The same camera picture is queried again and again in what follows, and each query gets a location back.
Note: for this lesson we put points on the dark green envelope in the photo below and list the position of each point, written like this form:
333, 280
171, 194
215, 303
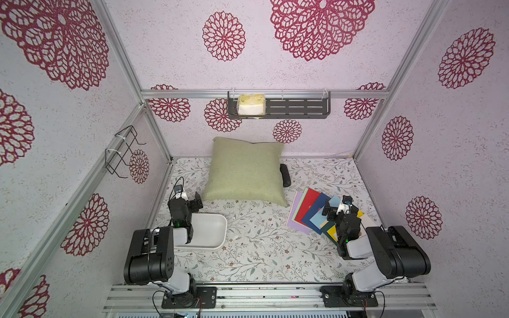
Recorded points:
328, 228

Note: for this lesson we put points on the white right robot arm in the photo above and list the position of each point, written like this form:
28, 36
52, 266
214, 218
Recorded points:
397, 255

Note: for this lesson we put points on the small black cylinder object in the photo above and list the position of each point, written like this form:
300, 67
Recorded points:
286, 179

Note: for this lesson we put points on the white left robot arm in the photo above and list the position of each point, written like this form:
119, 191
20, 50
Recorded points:
150, 259

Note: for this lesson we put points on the lilac envelope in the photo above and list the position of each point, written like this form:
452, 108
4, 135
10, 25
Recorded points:
291, 222

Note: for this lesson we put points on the black wire wall rack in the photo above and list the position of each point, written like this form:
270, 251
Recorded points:
114, 157

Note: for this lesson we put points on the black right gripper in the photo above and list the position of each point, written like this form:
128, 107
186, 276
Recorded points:
336, 209

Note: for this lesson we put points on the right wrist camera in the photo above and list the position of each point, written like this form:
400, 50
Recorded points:
345, 208

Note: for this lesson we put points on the white plastic storage box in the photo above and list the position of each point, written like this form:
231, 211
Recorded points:
209, 233

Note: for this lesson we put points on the aluminium front rail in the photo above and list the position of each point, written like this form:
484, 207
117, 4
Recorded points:
270, 297

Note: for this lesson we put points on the dark blue envelope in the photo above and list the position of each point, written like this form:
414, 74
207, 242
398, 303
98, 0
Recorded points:
310, 213

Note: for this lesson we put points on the yellow white sponge block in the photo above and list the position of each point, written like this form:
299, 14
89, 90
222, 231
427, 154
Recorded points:
251, 104

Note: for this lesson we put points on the light blue envelope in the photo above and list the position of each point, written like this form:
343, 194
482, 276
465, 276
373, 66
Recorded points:
318, 219

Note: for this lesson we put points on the black wall shelf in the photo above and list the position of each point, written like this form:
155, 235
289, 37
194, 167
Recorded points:
286, 108

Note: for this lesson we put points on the yellow envelope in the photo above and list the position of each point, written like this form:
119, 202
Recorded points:
332, 231

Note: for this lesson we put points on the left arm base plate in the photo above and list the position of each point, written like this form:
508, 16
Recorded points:
195, 298

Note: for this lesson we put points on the green square pillow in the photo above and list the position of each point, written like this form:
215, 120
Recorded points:
241, 170

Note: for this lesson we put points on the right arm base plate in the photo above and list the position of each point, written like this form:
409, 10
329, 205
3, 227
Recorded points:
339, 296

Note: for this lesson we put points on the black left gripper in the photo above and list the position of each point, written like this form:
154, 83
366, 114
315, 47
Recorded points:
198, 201

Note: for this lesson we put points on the red envelope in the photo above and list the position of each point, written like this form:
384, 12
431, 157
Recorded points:
308, 199

